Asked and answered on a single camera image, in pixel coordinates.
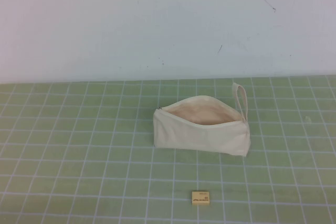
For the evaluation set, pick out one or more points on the small beige eraser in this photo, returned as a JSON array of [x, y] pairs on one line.
[[200, 198]]

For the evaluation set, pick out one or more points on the cream canvas pencil case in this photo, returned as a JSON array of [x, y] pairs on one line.
[[199, 137]]

